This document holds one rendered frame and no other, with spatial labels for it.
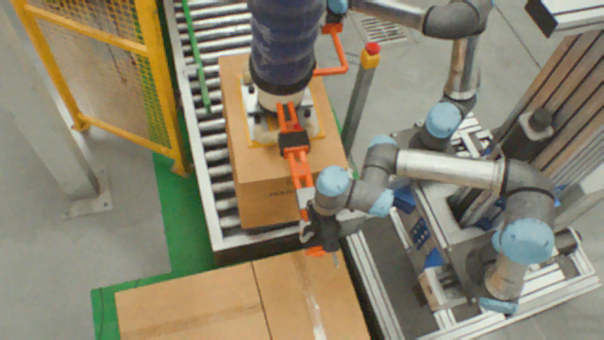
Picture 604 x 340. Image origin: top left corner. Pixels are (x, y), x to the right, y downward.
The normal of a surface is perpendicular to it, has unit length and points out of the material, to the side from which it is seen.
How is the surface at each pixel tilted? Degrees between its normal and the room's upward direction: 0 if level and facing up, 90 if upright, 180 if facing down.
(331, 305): 0
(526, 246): 84
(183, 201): 0
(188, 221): 0
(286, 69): 74
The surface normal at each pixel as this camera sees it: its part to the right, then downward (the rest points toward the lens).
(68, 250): 0.07, -0.48
